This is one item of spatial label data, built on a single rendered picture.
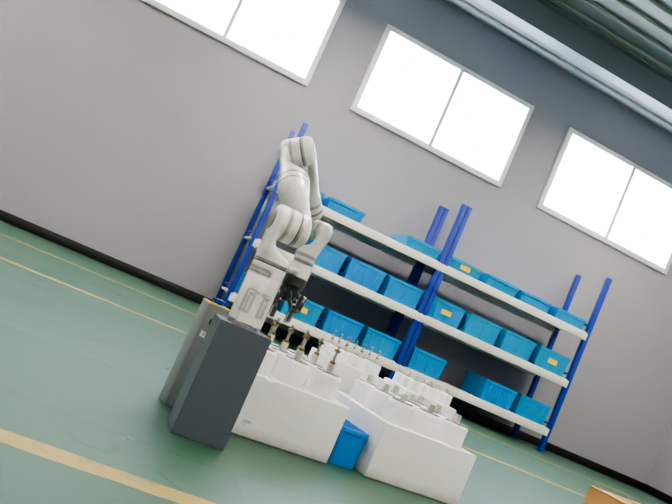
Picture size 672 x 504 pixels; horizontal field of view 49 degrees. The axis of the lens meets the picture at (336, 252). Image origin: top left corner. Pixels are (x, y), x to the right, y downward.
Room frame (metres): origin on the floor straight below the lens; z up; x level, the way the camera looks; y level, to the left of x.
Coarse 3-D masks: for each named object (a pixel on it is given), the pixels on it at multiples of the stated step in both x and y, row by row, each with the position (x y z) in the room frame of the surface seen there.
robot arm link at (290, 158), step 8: (280, 144) 2.23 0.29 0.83; (288, 144) 2.21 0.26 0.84; (296, 144) 2.20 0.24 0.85; (280, 152) 2.19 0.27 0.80; (288, 152) 2.20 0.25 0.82; (296, 152) 2.20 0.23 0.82; (280, 160) 2.17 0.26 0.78; (288, 160) 2.15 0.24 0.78; (296, 160) 2.21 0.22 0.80; (280, 168) 2.13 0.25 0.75; (288, 168) 2.08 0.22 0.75; (296, 168) 2.08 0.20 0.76; (280, 176) 2.08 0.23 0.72
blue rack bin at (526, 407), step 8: (520, 400) 7.52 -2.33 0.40; (528, 400) 7.54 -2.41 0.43; (512, 408) 7.59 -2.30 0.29; (520, 408) 7.53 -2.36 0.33; (528, 408) 7.55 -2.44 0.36; (536, 408) 7.57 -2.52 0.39; (544, 408) 7.59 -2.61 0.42; (528, 416) 7.57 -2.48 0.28; (536, 416) 7.59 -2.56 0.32; (544, 416) 7.61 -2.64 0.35
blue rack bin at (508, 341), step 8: (504, 336) 7.42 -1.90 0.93; (512, 336) 7.43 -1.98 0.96; (520, 336) 7.45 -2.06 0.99; (496, 344) 7.51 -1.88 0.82; (504, 344) 7.43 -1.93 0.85; (512, 344) 7.45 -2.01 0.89; (520, 344) 7.47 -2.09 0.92; (528, 344) 7.49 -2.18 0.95; (536, 344) 7.50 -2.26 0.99; (512, 352) 7.46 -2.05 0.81; (520, 352) 7.48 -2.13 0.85; (528, 352) 7.50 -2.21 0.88
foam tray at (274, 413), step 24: (264, 384) 2.14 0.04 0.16; (264, 408) 2.15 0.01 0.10; (288, 408) 2.18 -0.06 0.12; (312, 408) 2.22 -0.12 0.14; (336, 408) 2.25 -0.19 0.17; (240, 432) 2.13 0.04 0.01; (264, 432) 2.17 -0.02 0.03; (288, 432) 2.20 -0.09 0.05; (312, 432) 2.23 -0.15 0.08; (336, 432) 2.27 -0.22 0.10; (312, 456) 2.25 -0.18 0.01
